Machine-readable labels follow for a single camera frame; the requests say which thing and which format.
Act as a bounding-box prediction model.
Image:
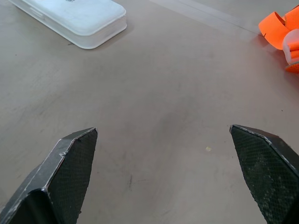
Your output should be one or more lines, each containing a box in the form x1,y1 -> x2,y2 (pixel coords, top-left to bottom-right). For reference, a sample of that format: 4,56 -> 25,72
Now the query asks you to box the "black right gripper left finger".
0,127 -> 98,224

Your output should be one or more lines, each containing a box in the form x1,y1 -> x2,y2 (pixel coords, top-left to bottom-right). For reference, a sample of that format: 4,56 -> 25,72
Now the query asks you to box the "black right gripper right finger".
229,124 -> 299,224

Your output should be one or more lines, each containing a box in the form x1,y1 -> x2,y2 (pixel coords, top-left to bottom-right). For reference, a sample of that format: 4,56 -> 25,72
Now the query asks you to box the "white plastic case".
8,0 -> 128,50

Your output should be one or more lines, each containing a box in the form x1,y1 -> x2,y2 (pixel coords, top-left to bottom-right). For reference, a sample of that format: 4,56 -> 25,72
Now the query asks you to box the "orange and white object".
258,5 -> 299,73

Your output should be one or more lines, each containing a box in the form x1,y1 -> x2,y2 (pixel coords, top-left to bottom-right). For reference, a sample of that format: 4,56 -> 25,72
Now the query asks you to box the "translucent white strap buckle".
282,28 -> 299,66

